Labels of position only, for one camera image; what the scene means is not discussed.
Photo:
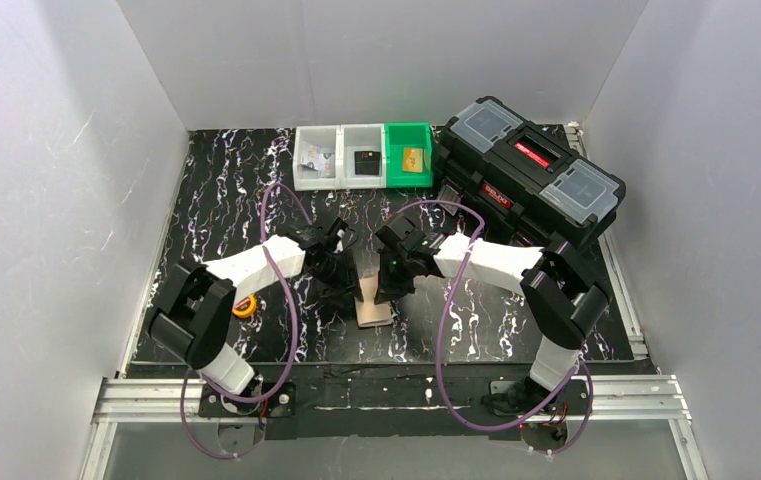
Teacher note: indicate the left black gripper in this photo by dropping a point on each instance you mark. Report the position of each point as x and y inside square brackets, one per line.
[341, 275]

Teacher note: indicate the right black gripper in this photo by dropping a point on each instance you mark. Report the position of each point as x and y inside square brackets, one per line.
[392, 273]

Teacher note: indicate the beige leather card holder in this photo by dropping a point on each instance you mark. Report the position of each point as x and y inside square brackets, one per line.
[369, 313]

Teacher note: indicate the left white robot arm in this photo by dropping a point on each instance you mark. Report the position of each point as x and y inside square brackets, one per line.
[192, 312]

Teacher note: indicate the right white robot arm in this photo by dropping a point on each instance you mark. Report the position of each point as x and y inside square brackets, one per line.
[564, 294]

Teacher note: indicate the gold card in bin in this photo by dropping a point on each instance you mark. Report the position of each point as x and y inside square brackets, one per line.
[412, 160]

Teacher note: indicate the black card in bin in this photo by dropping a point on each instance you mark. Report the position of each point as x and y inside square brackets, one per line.
[367, 163]

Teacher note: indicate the silver cards in bin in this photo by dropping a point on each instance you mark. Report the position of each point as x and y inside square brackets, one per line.
[320, 160]

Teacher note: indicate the green storage bin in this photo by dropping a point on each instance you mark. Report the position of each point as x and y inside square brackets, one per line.
[397, 137]

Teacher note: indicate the middle white storage bin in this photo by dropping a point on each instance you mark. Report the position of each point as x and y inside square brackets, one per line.
[355, 137]

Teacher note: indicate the white storage bin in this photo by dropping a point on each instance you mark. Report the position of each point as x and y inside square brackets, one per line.
[322, 136]
[355, 137]

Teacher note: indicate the left white storage bin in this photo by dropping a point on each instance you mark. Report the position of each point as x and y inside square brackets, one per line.
[322, 136]

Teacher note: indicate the black plastic toolbox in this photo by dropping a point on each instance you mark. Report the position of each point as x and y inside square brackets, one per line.
[524, 183]

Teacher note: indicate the aluminium frame rail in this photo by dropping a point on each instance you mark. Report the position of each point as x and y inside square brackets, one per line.
[386, 401]

